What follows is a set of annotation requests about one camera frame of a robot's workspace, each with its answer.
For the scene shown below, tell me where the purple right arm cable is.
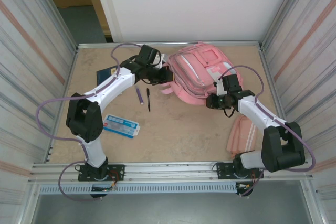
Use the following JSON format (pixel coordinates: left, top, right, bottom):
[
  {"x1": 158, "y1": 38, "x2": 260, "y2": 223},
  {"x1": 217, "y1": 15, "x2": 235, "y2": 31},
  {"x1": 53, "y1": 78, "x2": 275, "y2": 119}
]
[{"x1": 217, "y1": 65, "x2": 317, "y2": 197}]

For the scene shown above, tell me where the blue and white supply pack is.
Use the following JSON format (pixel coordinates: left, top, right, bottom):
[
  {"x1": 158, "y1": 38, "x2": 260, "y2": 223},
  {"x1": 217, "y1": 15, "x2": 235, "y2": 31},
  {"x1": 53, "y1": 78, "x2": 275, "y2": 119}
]
[{"x1": 102, "y1": 114, "x2": 141, "y2": 139}]

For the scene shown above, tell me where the slotted grey cable duct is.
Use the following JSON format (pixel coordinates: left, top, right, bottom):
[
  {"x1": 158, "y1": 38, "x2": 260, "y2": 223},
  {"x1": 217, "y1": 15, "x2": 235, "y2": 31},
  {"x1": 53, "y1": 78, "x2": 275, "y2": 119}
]
[{"x1": 38, "y1": 183, "x2": 238, "y2": 195}]

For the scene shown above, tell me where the white door frame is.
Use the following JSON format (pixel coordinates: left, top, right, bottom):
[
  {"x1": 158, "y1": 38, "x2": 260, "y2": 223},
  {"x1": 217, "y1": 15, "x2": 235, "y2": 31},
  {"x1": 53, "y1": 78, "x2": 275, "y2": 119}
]
[{"x1": 90, "y1": 0, "x2": 123, "y2": 43}]

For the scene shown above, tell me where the dark blue book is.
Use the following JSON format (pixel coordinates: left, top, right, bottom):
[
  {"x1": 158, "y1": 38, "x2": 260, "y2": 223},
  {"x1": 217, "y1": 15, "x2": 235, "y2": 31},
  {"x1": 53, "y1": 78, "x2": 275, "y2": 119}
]
[{"x1": 96, "y1": 67, "x2": 119, "y2": 86}]

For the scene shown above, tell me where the pink striped pencil case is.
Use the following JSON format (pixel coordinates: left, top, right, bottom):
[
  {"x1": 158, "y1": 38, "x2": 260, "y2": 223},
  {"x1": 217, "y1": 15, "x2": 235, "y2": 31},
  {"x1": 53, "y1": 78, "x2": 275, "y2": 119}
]
[{"x1": 226, "y1": 115, "x2": 259, "y2": 158}]

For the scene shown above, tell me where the small green circuit board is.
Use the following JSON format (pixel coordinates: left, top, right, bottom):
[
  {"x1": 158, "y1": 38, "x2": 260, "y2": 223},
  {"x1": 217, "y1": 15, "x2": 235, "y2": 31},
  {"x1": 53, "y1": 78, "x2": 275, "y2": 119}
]
[{"x1": 91, "y1": 185, "x2": 118, "y2": 193}]

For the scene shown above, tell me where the aluminium frame post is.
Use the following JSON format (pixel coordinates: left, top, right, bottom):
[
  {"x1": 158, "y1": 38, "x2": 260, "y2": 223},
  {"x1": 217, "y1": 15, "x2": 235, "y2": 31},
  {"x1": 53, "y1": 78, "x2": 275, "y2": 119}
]
[
  {"x1": 258, "y1": 0, "x2": 309, "y2": 48},
  {"x1": 36, "y1": 0, "x2": 79, "y2": 50}
]

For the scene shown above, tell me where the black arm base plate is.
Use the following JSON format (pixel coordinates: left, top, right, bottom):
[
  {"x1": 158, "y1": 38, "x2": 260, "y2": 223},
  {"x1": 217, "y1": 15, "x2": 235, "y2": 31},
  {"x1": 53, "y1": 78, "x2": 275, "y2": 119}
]
[
  {"x1": 78, "y1": 164, "x2": 125, "y2": 182},
  {"x1": 215, "y1": 162, "x2": 265, "y2": 180}
]

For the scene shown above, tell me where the pink backpack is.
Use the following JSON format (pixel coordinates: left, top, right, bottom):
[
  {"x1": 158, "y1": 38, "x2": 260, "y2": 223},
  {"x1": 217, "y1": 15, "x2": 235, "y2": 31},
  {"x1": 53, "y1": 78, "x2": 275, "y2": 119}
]
[{"x1": 160, "y1": 41, "x2": 244, "y2": 104}]

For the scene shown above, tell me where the purple marker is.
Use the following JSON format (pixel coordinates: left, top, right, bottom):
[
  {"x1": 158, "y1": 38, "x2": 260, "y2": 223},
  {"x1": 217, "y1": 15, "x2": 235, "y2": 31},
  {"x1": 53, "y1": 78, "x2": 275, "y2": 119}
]
[{"x1": 135, "y1": 86, "x2": 144, "y2": 105}]

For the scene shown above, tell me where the wide aluminium mounting rail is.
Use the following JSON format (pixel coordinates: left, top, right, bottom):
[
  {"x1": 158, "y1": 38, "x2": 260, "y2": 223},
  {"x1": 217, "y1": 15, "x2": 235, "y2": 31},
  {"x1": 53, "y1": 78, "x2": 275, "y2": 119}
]
[{"x1": 30, "y1": 158, "x2": 314, "y2": 184}]

